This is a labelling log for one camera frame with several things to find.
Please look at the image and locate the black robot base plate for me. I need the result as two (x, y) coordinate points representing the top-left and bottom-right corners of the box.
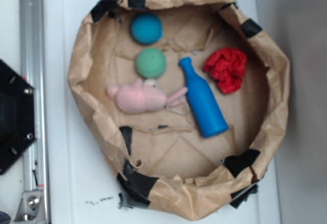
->
(1, 61), (36, 175)

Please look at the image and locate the blue round ball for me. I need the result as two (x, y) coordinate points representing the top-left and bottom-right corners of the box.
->
(130, 13), (163, 45)

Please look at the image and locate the aluminium frame rail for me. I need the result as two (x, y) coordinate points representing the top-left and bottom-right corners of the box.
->
(19, 0), (51, 223)

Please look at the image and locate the brown paper bin with tape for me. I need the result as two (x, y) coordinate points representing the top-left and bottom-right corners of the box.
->
(68, 0), (290, 220)

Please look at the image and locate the green knitted ball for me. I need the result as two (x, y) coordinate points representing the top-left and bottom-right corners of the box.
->
(135, 47), (167, 79)

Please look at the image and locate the blue plastic bottle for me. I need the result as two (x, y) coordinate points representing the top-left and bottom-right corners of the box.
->
(179, 57), (228, 138)

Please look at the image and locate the pink knitted plush toy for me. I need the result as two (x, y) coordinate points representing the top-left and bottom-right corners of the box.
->
(106, 79), (188, 114)

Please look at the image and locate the metal corner bracket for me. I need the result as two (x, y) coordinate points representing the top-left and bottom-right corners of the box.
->
(13, 190), (47, 224)

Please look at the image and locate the red crumpled cloth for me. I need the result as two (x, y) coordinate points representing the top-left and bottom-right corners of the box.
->
(203, 47), (247, 94)

